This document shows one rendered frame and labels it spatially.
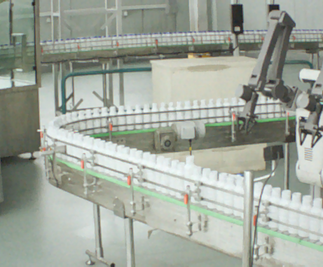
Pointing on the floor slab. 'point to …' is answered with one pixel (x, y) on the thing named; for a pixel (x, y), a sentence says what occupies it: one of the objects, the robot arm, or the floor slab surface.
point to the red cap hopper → (79, 31)
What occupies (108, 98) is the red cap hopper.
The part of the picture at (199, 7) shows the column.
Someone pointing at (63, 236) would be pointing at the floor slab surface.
